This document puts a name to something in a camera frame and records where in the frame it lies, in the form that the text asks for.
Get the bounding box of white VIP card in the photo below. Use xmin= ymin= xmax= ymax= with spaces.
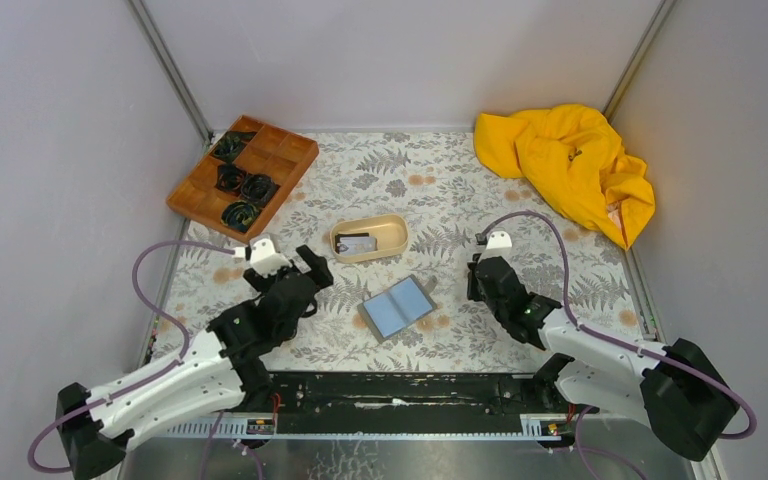
xmin=338 ymin=236 xmax=379 ymax=256

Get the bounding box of grey card holder wallet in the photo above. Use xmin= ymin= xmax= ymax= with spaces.
xmin=358 ymin=275 xmax=438 ymax=343

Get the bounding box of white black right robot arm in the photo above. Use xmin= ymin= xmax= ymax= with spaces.
xmin=467 ymin=255 xmax=739 ymax=461

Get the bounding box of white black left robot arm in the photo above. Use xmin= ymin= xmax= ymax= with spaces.
xmin=56 ymin=238 xmax=334 ymax=479

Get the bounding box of dark rolled ribbon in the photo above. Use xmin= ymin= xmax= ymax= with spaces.
xmin=211 ymin=131 xmax=257 ymax=163
xmin=240 ymin=174 xmax=279 ymax=208
xmin=220 ymin=200 xmax=261 ymax=233
xmin=215 ymin=163 xmax=247 ymax=196

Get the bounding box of beige oval plastic tray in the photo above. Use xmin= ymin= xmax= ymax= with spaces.
xmin=329 ymin=214 xmax=409 ymax=264

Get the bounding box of floral patterned table mat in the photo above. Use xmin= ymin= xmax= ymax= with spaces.
xmin=148 ymin=131 xmax=654 ymax=374

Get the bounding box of orange compartment organizer tray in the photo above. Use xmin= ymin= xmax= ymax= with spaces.
xmin=166 ymin=115 xmax=319 ymax=242

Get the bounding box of yellow crumpled cloth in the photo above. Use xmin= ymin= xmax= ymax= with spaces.
xmin=473 ymin=104 xmax=656 ymax=250

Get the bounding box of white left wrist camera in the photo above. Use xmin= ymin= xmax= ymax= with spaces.
xmin=232 ymin=234 xmax=291 ymax=277

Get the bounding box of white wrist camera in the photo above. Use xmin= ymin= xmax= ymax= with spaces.
xmin=476 ymin=230 xmax=513 ymax=257
xmin=232 ymin=234 xmax=291 ymax=277

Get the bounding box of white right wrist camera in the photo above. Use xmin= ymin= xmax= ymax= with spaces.
xmin=476 ymin=230 xmax=513 ymax=257

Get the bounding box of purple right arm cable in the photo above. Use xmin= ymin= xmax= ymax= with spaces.
xmin=479 ymin=210 xmax=759 ymax=441

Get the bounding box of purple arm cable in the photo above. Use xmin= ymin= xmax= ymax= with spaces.
xmin=479 ymin=210 xmax=759 ymax=441
xmin=27 ymin=239 xmax=240 ymax=474

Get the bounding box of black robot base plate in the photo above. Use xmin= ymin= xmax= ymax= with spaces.
xmin=208 ymin=370 xmax=601 ymax=436

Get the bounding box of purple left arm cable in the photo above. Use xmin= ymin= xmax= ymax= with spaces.
xmin=27 ymin=239 xmax=240 ymax=474

